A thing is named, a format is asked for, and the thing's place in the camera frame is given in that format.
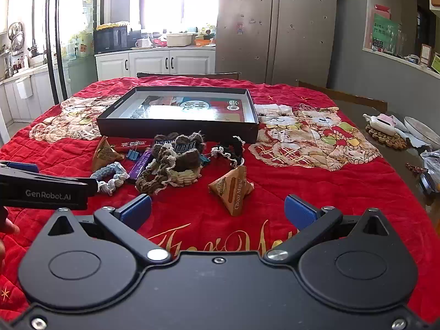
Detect white hanging bin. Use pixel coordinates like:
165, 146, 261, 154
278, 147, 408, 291
15, 76, 34, 99

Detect cream knitted scrunchie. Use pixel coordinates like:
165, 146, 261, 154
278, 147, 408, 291
167, 167, 203, 189

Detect brown triangular snack packet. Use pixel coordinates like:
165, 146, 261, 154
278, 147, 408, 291
208, 165, 255, 217
91, 136, 125, 173

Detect black door frame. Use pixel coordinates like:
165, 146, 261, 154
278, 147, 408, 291
45, 0, 69, 105

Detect blue binder clip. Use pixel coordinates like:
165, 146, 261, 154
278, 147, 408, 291
126, 147, 147, 161

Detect purple lighter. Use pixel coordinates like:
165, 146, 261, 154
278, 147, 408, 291
127, 148, 153, 184

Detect white and pink pouch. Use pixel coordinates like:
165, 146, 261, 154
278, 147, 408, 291
364, 113, 397, 136

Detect black and white scrunchie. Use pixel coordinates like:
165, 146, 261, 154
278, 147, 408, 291
210, 135, 245, 170

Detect steel pot lids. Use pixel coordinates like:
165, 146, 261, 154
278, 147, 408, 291
7, 21, 25, 52

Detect white kitchen cabinet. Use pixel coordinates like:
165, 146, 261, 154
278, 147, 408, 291
94, 47, 216, 82

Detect green sign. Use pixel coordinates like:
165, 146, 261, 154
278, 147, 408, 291
372, 13, 401, 53

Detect blue and white scrunchie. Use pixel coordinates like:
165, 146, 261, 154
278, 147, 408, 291
90, 162, 130, 196

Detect red printed blanket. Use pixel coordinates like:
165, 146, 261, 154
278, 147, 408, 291
0, 76, 440, 327

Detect brown woven coaster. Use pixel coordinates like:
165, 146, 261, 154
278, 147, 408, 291
364, 124, 410, 150

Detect red lighter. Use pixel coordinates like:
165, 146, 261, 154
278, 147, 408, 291
108, 137, 155, 152

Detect black cardboard box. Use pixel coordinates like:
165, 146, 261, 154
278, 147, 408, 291
96, 87, 259, 145

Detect white plastic basin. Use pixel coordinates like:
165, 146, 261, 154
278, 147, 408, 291
166, 33, 193, 47

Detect black microwave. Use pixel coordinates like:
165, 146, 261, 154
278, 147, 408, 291
93, 26, 130, 54

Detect person's left hand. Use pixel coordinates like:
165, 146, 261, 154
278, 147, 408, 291
0, 210, 20, 235

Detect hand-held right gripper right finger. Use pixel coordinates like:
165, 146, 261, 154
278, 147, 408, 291
264, 194, 392, 263

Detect brown crochet scrunchie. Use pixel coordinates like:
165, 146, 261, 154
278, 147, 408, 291
136, 151, 179, 195

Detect silver refrigerator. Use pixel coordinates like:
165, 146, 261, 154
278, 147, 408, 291
215, 0, 339, 88

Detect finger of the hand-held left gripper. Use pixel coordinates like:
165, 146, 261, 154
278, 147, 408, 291
0, 161, 39, 175
0, 174, 98, 198

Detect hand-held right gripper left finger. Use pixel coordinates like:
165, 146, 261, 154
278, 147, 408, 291
47, 194, 172, 267

